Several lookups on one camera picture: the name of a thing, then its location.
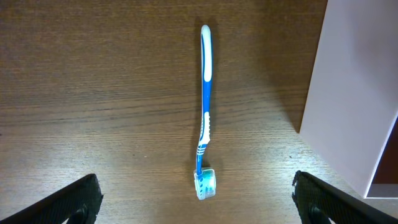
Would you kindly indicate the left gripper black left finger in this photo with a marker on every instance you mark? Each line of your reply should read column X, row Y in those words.
column 78, row 202

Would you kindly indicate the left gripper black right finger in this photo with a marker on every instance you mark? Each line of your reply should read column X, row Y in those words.
column 320, row 202

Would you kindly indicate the blue white toothbrush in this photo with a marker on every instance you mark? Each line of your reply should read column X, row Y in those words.
column 205, row 178

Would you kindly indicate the pink white open box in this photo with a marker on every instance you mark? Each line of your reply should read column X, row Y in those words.
column 351, row 106

